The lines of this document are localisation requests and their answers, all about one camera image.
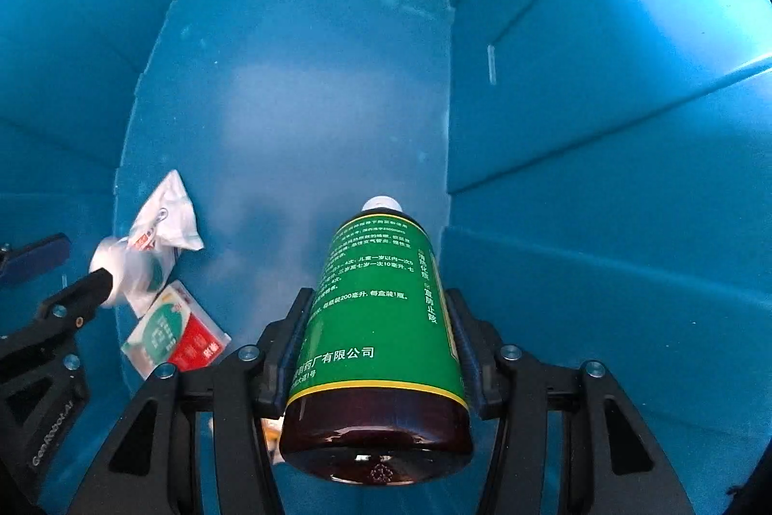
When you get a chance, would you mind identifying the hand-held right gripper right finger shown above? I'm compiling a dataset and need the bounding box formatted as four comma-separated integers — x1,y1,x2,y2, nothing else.
443,287,694,515

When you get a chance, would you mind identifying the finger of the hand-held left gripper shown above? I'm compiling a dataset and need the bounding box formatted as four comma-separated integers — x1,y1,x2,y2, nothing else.
0,233,72,287
0,269,117,371

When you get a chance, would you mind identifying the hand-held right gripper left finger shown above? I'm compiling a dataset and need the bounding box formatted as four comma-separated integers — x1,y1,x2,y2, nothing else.
66,287,315,515

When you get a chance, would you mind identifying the small white pill bottle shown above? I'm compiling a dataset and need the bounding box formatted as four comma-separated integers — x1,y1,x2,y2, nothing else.
89,236,166,311

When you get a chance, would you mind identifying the brown bottle green label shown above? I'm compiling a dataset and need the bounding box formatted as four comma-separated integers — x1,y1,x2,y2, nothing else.
278,195,474,487

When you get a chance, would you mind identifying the blue plastic crate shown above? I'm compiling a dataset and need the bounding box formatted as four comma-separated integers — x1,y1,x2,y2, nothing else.
0,0,772,515

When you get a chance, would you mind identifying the green red sachet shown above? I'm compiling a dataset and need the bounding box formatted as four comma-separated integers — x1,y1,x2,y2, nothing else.
121,279,233,378

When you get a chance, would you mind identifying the white sachet red label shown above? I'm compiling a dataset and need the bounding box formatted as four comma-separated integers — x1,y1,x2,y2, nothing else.
128,169,206,258

